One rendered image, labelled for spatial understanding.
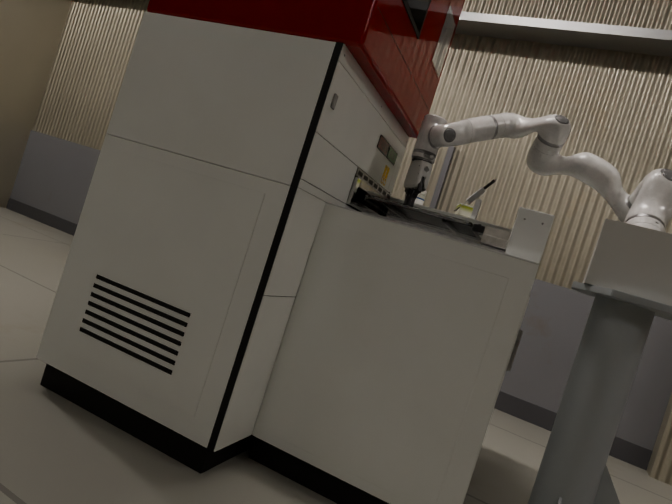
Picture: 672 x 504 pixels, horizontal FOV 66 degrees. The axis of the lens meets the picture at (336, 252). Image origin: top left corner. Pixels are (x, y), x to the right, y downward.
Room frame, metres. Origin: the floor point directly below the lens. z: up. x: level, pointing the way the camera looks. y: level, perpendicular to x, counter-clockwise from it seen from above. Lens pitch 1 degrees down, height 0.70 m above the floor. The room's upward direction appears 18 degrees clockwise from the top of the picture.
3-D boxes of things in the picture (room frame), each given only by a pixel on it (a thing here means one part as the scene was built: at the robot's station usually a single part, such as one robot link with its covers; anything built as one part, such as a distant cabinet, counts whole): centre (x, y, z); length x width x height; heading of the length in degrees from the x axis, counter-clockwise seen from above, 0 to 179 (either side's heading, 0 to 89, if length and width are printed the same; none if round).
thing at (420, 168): (1.83, -0.19, 1.03); 0.10 x 0.07 x 0.11; 20
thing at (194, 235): (1.88, 0.33, 0.41); 0.82 x 0.70 x 0.82; 159
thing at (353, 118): (1.75, 0.01, 1.02); 0.81 x 0.03 x 0.40; 159
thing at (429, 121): (1.82, -0.19, 1.18); 0.09 x 0.08 x 0.13; 26
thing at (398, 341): (1.89, -0.40, 0.41); 0.96 x 0.64 x 0.82; 159
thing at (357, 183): (1.91, -0.07, 0.89); 0.44 x 0.02 x 0.10; 159
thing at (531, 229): (1.66, -0.58, 0.89); 0.55 x 0.09 x 0.14; 159
